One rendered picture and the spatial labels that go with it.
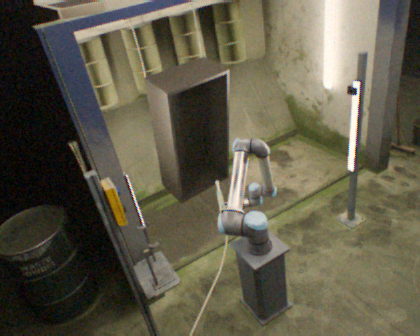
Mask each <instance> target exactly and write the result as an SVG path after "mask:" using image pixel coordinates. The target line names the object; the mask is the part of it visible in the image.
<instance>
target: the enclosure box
mask: <svg viewBox="0 0 420 336"><path fill-rule="evenodd" d="M144 80H145V85H146V94H147V97H148V102H149V111H150V115H151V120H152V128H153V133H154V137H155V146H156V151H157V155H158V163H159V168H160V172H161V181H162V184H163V185H164V187H165V188H166V189H167V190H168V191H169V192H170V193H171V194H172V195H173V196H174V197H175V198H176V199H177V200H178V201H179V202H180V203H181V204H182V203H184V202H185V201H188V200H189V199H191V198H193V197H194V196H197V195H198V194H200V193H203V191H205V190H208V189H209V188H210V187H213V186H215V181H218V183H220V182H221V181H224V180H225V179H227V178H229V114H230V70H229V69H227V68H226V67H223V66H221V65H220V64H217V63H216V62H215V61H212V60H210V59H209V58H206V57H204V56H203V57H201V58H197V59H194V60H192V61H188V62H186V63H184V64H180V65H178V66H176V67H172V68H170V69H167V70H163V71H161V72H159V73H155V74H153V75H151V76H146V77H144Z"/></svg>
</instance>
